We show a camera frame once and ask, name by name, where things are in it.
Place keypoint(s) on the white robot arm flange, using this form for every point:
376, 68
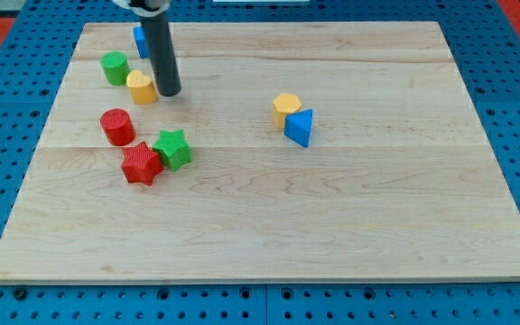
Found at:
144, 8

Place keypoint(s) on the yellow hexagon block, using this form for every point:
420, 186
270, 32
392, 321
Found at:
284, 105

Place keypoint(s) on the yellow heart block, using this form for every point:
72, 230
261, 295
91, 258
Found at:
141, 88

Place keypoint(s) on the wooden board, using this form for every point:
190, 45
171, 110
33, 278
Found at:
399, 183

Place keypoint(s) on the blue triangle block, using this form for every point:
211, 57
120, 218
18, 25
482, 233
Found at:
298, 127

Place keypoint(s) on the green star block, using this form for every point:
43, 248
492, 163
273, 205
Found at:
173, 149

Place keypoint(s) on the red star block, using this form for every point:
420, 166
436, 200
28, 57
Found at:
141, 164

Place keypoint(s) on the red cylinder block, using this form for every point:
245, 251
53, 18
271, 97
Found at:
118, 127

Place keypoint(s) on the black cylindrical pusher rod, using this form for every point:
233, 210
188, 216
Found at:
157, 33

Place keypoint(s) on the green cylinder block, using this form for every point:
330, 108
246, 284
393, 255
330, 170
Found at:
115, 67

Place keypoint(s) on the blue cube block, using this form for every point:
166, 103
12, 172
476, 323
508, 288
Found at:
140, 42

